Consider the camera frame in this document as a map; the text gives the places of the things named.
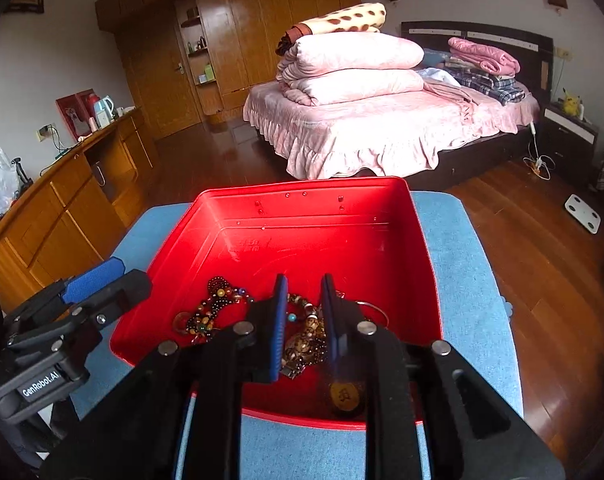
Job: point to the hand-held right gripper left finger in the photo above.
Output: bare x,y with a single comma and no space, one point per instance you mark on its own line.
279,330

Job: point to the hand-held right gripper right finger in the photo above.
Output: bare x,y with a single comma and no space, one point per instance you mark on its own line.
329,330

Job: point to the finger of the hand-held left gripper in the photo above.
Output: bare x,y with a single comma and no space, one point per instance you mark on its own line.
94,280
116,295

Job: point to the silver rhinestone brooch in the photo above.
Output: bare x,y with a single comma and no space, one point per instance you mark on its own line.
292,370

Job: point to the silver bangle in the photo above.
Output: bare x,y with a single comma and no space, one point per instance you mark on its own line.
374,305

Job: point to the gold pendant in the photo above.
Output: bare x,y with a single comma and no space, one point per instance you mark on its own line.
349,395

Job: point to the dark small bead strand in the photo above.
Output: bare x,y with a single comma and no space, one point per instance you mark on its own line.
214,285

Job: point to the red tin box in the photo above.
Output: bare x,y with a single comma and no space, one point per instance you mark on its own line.
307,220

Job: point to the wooden sideboard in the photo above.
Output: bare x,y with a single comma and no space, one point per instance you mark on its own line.
56,210

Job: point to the red gift box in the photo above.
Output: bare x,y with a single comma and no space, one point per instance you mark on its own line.
71,117

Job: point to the bed with pink cover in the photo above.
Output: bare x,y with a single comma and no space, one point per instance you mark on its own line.
382,125

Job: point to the pink folded quilt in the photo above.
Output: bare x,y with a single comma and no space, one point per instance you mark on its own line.
352,55
352,87

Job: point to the white cloth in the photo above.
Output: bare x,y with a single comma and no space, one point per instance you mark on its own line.
439,79

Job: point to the white bathroom scale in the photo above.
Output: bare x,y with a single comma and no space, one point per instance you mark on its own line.
583,214

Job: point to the plaid folded clothes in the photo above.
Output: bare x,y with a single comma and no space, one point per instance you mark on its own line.
487,85

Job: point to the wooden wardrobe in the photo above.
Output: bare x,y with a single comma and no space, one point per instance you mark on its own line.
257,35

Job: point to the dark nightstand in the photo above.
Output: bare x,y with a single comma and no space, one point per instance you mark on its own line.
567,140

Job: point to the spotted folded blanket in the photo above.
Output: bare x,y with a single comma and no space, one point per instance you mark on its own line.
342,20

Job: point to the pink folded clothes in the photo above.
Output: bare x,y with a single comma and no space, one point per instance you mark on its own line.
482,55

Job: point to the dark wooden bed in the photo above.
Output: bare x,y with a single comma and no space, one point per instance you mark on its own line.
482,35

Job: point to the yellow plush toy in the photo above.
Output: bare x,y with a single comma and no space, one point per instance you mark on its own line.
572,102

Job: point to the wall outlet with plug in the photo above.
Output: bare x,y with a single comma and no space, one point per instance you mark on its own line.
45,133

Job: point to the wall socket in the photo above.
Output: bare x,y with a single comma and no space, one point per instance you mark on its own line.
562,52

